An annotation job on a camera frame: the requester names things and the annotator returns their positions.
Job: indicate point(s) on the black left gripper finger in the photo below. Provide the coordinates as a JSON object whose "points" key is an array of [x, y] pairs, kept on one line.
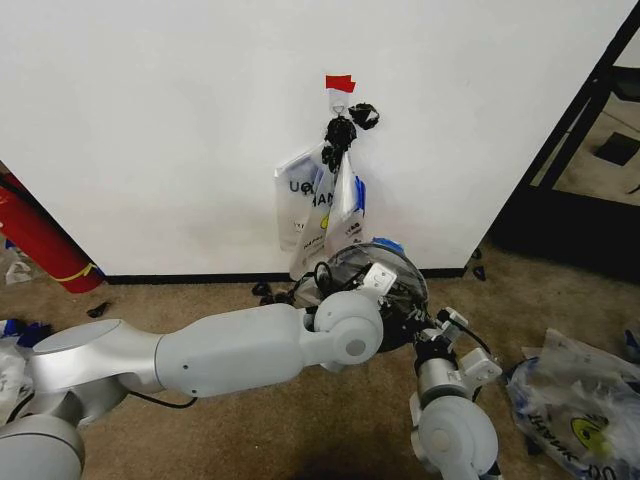
{"points": [[424, 320]]}

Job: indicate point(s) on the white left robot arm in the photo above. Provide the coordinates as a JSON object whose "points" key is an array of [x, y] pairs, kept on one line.
{"points": [[235, 345]]}

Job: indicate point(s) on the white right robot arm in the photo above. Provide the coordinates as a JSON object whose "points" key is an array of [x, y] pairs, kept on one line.
{"points": [[445, 430]]}

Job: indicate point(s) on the clear printed garbage bag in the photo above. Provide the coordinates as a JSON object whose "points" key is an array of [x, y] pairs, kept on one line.
{"points": [[320, 235]]}

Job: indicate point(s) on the white blue-edged garbage bag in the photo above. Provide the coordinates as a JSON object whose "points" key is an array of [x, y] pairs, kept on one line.
{"points": [[352, 210]]}

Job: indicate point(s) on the white printed garbage bag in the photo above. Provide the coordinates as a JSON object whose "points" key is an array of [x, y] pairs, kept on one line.
{"points": [[295, 205]]}

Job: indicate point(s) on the crumpled smiley plastic bag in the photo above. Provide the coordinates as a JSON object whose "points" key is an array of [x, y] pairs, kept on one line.
{"points": [[575, 400]]}

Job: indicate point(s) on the small crumpled plastic bag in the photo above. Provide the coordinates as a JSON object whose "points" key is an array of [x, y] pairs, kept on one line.
{"points": [[17, 270]]}

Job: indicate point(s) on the crumpled white plastic bag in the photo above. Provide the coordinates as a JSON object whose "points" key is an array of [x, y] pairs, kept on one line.
{"points": [[12, 375]]}

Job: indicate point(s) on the black floor scrap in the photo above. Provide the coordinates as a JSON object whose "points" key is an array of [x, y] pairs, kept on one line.
{"points": [[262, 292], [100, 309], [478, 265]]}

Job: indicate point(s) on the black tie bundle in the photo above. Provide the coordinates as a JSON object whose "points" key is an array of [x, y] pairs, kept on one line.
{"points": [[342, 131]]}

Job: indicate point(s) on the red tape strip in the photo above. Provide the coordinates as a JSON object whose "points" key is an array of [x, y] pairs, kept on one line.
{"points": [[340, 83]]}

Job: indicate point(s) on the black flat pad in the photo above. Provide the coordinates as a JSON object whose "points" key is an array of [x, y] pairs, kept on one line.
{"points": [[614, 147]]}

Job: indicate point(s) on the red cylinder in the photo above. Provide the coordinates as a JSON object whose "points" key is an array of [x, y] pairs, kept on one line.
{"points": [[45, 235]]}

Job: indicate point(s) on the blue plastic scraps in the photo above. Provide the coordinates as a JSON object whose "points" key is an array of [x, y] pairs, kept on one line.
{"points": [[27, 331]]}

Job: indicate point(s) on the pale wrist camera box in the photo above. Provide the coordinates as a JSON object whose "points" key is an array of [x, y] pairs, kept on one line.
{"points": [[452, 324]]}

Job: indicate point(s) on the black metal frame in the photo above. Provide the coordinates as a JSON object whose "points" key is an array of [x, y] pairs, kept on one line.
{"points": [[540, 220]]}

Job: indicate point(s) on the white wall hook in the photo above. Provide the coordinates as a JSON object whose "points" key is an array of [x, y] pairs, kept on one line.
{"points": [[338, 101]]}

